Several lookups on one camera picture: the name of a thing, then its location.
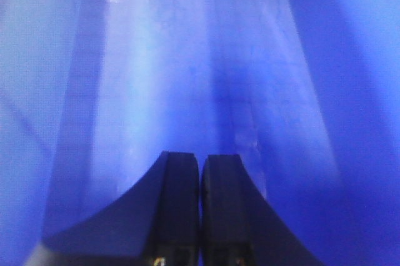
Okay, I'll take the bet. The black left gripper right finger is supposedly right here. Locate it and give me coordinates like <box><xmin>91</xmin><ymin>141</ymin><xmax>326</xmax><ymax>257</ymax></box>
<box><xmin>201</xmin><ymin>154</ymin><xmax>322</xmax><ymax>265</ymax></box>

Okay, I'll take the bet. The blue plastic bin front left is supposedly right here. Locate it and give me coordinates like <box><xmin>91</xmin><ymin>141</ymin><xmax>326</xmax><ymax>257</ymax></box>
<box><xmin>1</xmin><ymin>0</ymin><xmax>399</xmax><ymax>265</ymax></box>

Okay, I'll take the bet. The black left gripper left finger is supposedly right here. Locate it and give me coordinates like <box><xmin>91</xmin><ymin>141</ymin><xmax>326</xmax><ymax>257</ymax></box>
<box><xmin>25</xmin><ymin>151</ymin><xmax>199</xmax><ymax>265</ymax></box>

